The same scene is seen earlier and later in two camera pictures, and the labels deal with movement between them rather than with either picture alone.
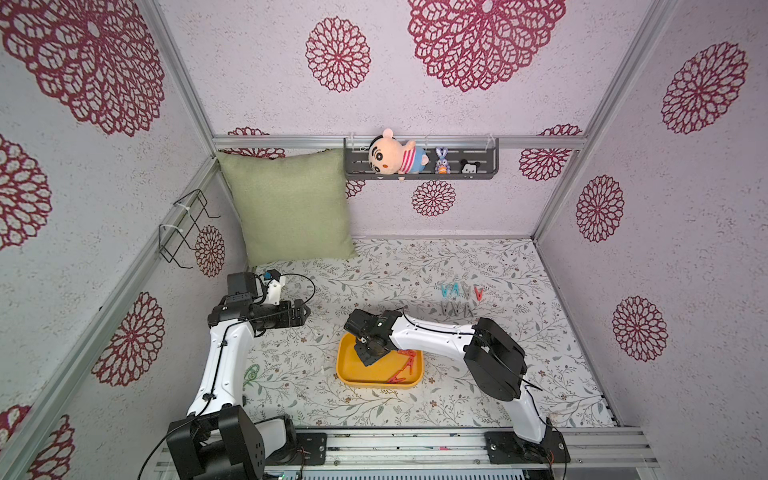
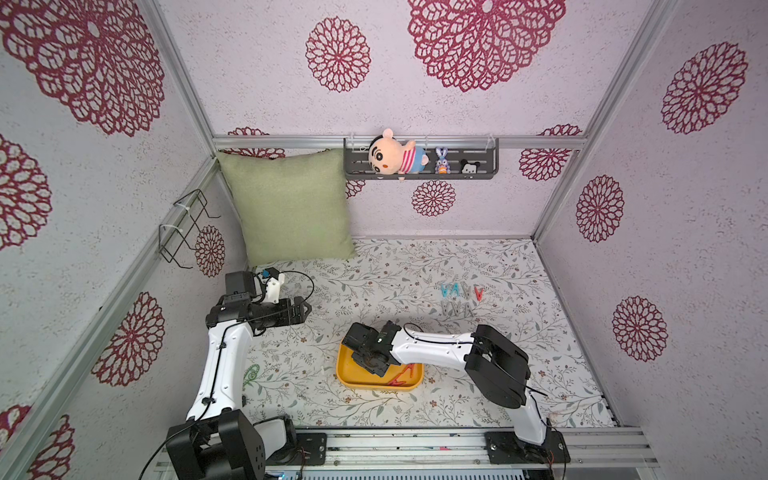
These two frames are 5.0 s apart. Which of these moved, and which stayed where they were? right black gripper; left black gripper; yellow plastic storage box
Moved: right black gripper
Stayed: left black gripper; yellow plastic storage box
